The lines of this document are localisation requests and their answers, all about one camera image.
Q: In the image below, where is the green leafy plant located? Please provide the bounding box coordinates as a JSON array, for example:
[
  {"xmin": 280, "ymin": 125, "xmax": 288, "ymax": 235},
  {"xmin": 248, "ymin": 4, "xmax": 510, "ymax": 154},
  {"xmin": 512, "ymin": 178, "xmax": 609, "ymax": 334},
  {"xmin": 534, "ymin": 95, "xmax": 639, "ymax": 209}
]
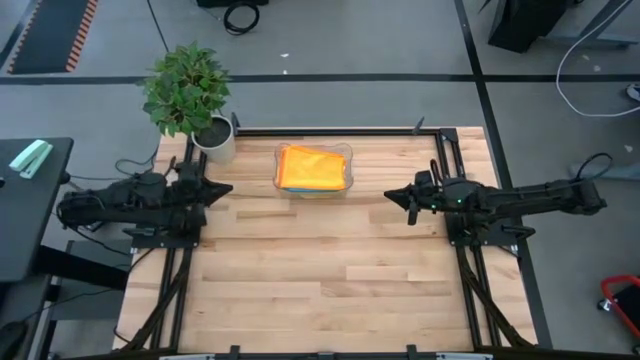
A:
[{"xmin": 142, "ymin": 41, "xmax": 232, "ymax": 137}]

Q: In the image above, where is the mint green stapler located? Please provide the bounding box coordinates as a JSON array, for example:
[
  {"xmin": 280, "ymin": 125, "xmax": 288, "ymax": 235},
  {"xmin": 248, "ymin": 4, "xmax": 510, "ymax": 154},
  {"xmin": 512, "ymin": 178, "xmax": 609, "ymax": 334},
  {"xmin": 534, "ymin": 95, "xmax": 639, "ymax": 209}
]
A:
[{"xmin": 8, "ymin": 139, "xmax": 55, "ymax": 180}]

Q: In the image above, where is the white plant pot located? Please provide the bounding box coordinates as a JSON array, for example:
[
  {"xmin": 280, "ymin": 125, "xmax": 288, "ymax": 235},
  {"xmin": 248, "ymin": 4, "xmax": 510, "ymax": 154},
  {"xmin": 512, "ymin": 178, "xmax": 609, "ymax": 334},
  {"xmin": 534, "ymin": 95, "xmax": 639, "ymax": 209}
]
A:
[{"xmin": 191, "ymin": 114, "xmax": 237, "ymax": 164}]

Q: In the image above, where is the black orange-edged floor mat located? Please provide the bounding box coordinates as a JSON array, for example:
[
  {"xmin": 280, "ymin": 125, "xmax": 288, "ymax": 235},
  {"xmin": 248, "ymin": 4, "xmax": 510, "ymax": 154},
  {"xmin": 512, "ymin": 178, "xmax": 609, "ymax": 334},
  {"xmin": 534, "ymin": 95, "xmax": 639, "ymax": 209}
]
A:
[{"xmin": 7, "ymin": 0, "xmax": 100, "ymax": 75}]

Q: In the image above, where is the clear plastic bin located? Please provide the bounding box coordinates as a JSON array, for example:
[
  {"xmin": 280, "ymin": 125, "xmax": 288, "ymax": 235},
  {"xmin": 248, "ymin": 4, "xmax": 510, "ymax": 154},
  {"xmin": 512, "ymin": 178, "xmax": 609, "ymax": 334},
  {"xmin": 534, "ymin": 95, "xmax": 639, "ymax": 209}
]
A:
[{"xmin": 272, "ymin": 141, "xmax": 356, "ymax": 200}]

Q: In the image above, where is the black metal table frame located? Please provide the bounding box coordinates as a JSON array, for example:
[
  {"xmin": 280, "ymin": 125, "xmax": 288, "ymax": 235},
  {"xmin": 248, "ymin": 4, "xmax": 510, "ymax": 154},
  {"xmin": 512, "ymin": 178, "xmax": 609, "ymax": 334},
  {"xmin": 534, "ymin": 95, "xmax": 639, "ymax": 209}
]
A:
[{"xmin": 112, "ymin": 112, "xmax": 554, "ymax": 360}]

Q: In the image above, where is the red framed black cart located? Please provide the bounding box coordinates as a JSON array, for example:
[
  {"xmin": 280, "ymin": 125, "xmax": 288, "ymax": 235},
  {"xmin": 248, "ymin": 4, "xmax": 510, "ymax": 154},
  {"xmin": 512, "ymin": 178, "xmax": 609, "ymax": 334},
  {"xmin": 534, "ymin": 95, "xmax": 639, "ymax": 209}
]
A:
[{"xmin": 595, "ymin": 274, "xmax": 640, "ymax": 344}]

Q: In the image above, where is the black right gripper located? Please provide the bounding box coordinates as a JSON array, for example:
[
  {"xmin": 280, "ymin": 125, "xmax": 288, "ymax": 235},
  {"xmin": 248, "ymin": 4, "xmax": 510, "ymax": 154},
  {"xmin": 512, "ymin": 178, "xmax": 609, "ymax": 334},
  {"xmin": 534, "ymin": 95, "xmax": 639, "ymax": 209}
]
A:
[{"xmin": 383, "ymin": 169, "xmax": 484, "ymax": 217}]

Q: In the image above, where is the blue microfiber towel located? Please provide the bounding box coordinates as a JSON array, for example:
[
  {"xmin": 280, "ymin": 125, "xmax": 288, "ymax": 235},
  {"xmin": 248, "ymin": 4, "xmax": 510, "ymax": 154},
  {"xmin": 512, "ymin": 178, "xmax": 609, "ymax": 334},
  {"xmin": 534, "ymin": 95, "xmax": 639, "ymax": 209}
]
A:
[{"xmin": 285, "ymin": 186, "xmax": 347, "ymax": 195}]

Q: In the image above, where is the coiled black floor cable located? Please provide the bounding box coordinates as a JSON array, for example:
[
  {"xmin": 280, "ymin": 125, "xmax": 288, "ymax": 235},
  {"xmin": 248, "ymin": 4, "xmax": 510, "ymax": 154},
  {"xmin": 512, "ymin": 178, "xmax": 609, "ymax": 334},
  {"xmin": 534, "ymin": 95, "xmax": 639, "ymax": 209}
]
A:
[{"xmin": 223, "ymin": 2, "xmax": 261, "ymax": 36}]

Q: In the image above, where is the white floor cable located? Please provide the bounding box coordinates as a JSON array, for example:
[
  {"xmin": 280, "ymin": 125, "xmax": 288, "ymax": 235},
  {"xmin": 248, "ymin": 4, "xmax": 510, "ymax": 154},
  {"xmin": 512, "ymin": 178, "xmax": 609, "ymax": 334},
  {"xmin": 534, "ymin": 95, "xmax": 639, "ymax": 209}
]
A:
[{"xmin": 554, "ymin": 0, "xmax": 640, "ymax": 119}]

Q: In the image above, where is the black side desk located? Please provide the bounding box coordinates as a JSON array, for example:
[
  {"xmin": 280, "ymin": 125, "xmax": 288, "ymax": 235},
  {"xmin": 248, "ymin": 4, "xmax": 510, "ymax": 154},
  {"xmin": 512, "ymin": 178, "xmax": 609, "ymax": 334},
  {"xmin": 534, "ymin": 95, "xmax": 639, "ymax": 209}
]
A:
[{"xmin": 0, "ymin": 137, "xmax": 75, "ymax": 284}]

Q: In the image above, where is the black floor cabinet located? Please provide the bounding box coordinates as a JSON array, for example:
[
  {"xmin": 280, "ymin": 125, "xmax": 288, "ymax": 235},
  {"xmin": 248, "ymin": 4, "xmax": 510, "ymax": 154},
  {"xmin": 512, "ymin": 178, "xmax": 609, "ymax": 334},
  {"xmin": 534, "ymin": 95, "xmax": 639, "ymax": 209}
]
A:
[{"xmin": 487, "ymin": 0, "xmax": 584, "ymax": 55}]

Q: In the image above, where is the grey floor bar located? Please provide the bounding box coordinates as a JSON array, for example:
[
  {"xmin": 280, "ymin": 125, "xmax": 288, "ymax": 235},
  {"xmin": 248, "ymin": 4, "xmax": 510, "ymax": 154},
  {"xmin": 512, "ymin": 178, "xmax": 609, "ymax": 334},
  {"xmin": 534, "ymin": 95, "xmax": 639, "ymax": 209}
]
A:
[{"xmin": 568, "ymin": 160, "xmax": 640, "ymax": 182}]

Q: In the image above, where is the orange microfiber towel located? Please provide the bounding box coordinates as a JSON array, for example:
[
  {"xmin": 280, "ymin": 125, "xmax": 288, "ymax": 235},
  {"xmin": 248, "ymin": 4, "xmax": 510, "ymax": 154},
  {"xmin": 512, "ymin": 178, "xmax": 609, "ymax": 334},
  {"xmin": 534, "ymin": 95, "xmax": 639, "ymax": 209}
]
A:
[{"xmin": 275, "ymin": 144, "xmax": 349, "ymax": 192}]

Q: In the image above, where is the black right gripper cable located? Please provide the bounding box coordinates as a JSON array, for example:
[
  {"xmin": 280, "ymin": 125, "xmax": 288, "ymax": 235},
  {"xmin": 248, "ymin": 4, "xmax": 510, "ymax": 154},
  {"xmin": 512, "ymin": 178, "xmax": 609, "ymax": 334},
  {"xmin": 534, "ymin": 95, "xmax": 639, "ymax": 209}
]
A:
[{"xmin": 574, "ymin": 152, "xmax": 615, "ymax": 182}]

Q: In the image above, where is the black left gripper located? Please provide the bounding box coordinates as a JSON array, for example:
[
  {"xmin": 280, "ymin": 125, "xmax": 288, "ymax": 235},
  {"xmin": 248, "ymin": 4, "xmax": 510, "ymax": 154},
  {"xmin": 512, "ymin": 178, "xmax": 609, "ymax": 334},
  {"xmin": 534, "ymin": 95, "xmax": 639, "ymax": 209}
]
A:
[{"xmin": 169, "ymin": 160, "xmax": 234, "ymax": 214}]

